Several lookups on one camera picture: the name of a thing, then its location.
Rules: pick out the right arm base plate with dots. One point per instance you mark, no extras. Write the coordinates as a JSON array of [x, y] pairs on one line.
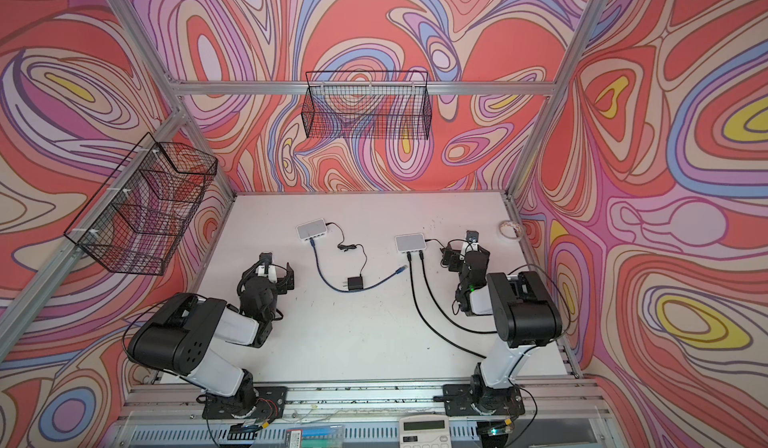
[[464, 400]]

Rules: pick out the black wire basket back wall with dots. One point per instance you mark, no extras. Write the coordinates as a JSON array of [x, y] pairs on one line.
[[367, 104]]

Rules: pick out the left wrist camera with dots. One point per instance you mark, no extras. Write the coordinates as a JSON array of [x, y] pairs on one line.
[[265, 267]]

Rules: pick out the white calculator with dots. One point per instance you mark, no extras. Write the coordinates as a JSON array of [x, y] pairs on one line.
[[424, 431]]

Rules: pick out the black wire basket wall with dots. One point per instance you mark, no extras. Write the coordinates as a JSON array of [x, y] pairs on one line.
[[158, 187], [367, 104]]

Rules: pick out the clear plastic box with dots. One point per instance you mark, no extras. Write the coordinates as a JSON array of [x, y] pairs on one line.
[[323, 436]]

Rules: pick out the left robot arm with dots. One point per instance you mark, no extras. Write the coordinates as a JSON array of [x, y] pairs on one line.
[[177, 338]]

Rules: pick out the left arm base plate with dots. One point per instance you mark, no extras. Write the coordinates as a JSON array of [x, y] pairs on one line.
[[261, 403]]

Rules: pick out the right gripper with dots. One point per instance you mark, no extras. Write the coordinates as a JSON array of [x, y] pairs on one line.
[[454, 258]]

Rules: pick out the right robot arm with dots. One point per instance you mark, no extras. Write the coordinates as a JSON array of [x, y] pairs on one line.
[[525, 318]]

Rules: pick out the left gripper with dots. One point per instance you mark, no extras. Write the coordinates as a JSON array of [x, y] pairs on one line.
[[284, 283]]

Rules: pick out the black wire basket left wall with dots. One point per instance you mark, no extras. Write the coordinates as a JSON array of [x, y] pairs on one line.
[[158, 187]]

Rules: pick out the white network switch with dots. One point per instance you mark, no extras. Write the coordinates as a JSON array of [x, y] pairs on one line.
[[406, 243], [313, 229]]

